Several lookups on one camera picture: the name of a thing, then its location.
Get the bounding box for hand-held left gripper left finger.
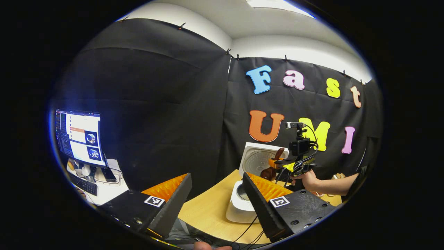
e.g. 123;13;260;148
97;173;193;240

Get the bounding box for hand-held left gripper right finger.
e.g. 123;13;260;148
242;172;337;242

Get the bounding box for brown wooden spoon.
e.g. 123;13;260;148
260;148;285;181

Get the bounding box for white rice cooker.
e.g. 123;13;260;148
225;142;290;223

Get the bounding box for white side desk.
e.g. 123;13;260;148
66;158;129;206

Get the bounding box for black smartphone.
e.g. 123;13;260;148
101;167;117;183

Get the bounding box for black keyboard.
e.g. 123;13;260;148
68;172;98;197

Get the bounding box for computer monitor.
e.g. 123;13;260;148
55;109;107;168

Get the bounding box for long ceiling light panel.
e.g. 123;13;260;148
246;0;316;18

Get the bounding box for black cable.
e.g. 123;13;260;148
231;215;259;245

